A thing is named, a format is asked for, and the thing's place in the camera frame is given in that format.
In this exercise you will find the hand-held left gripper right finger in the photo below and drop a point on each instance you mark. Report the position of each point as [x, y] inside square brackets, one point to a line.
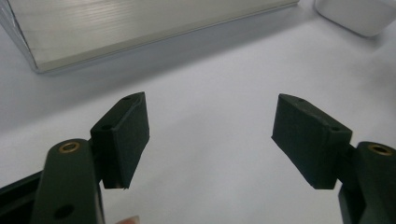
[314, 140]

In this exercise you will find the white plastic container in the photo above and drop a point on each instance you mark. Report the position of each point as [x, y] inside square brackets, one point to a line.
[358, 14]

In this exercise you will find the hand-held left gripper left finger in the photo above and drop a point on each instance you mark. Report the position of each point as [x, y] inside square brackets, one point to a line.
[120, 146]

